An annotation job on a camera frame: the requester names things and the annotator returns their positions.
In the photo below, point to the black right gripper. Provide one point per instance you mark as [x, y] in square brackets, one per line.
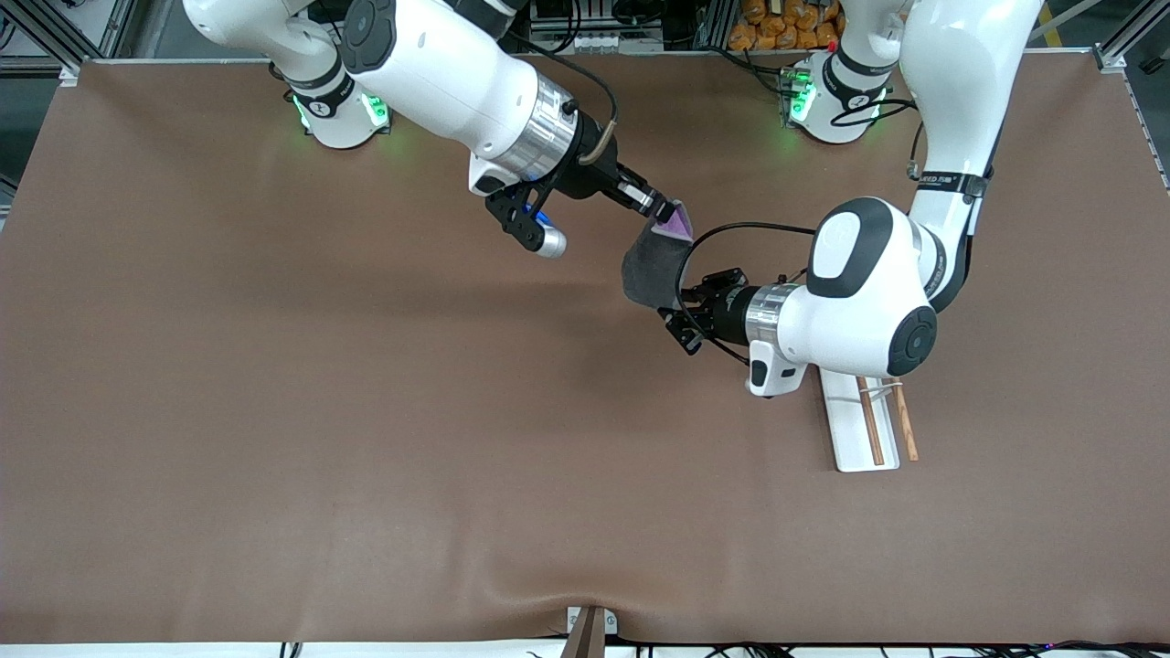
[592, 178]

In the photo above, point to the white rectangular tray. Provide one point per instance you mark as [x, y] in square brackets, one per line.
[850, 429]

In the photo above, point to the aluminium frame profile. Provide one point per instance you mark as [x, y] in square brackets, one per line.
[101, 32]
[1129, 46]

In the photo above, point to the brown table mat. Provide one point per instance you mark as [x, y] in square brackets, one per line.
[366, 411]

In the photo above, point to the orange snack bags pile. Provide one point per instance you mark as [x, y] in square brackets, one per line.
[777, 26]

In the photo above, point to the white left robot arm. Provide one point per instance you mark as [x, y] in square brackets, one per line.
[868, 302]

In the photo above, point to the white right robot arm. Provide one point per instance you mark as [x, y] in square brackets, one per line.
[439, 73]

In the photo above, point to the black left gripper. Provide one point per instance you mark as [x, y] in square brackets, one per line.
[728, 313]

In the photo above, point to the grey equipment box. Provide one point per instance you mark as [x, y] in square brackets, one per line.
[622, 37]

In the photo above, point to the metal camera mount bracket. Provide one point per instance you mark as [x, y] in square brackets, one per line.
[590, 635]

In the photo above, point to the grey and purple towel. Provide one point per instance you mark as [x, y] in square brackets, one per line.
[649, 270]

